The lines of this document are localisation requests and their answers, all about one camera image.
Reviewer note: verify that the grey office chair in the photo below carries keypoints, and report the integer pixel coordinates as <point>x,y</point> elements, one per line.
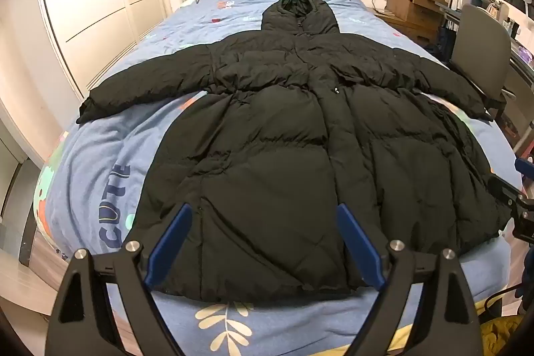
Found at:
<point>479,43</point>

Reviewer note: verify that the bed with blue duvet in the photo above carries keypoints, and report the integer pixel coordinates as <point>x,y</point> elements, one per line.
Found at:
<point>104,156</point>

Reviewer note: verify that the black hooded puffer coat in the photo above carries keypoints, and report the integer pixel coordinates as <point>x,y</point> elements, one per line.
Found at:
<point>271,156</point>

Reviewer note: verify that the dark bed frame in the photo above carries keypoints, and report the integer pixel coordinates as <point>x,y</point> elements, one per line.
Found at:
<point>28,222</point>

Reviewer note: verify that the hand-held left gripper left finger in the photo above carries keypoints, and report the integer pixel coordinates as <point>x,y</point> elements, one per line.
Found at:
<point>169,243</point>

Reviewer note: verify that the yellow cloth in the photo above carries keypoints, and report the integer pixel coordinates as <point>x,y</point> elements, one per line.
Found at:
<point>500,335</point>

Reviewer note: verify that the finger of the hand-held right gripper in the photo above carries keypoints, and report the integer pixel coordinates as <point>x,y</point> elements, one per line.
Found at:
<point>525,165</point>
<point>502,189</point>

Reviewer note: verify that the purple box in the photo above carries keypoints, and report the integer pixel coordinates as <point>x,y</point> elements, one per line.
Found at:
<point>526,58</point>

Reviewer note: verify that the desk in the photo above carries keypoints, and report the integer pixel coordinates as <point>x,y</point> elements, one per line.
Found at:
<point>521,80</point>

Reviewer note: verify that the dark blue bag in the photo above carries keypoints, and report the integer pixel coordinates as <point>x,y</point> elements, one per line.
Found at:
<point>446,43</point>

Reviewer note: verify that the wooden nightstand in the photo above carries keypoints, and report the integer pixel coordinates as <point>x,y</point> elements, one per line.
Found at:
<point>409,26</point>

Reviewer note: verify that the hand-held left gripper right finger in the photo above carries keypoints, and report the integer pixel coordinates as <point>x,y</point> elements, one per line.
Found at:
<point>361,245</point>

